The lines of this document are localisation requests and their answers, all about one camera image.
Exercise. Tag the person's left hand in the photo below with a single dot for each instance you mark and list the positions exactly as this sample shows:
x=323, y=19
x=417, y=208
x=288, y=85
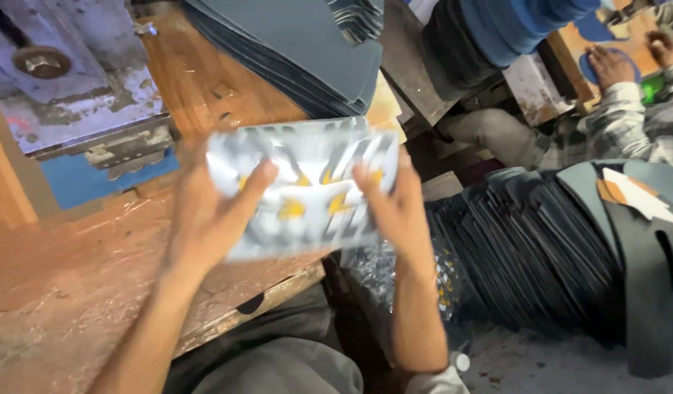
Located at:
x=205, y=219

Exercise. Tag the person's right hand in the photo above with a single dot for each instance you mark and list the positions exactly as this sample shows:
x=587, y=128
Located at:
x=399, y=216

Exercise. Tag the printed transparent sticker sheet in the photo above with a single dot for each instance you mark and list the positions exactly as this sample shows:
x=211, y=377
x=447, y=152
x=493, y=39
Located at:
x=309, y=191

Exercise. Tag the pile of printed sticker sheets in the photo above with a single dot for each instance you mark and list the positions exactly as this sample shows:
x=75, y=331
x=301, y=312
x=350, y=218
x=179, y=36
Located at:
x=407, y=279

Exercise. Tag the blue plate under press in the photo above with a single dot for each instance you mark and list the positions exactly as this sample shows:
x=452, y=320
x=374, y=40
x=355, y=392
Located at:
x=79, y=178

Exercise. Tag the grey metal stand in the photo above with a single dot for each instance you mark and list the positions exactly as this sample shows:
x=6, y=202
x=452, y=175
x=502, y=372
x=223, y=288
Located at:
x=418, y=71

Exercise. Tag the person's grey trousers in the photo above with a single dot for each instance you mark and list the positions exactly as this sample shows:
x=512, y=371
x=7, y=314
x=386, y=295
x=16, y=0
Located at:
x=282, y=350

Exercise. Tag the row of dark cut pieces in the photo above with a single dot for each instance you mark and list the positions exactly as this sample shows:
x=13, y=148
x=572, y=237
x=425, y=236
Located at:
x=560, y=246

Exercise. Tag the white sleeve cuff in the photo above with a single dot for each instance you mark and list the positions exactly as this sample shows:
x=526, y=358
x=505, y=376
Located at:
x=443, y=377

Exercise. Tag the stack of dark grey sheets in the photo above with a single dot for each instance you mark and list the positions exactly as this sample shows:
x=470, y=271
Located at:
x=298, y=49

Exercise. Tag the grey metal press machine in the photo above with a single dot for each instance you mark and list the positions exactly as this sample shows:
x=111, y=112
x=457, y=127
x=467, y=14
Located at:
x=68, y=76

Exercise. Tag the blue fabric roll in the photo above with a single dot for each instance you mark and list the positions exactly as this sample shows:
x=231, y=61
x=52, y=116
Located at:
x=511, y=27

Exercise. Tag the blue oval cut piece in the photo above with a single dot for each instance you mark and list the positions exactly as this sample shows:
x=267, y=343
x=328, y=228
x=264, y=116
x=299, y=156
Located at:
x=588, y=74
x=596, y=27

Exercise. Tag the white and orange paper scrap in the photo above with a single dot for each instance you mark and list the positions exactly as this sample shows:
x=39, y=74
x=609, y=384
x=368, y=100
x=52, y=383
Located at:
x=637, y=194

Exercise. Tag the green object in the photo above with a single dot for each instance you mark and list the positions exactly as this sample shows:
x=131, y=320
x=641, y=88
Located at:
x=652, y=87

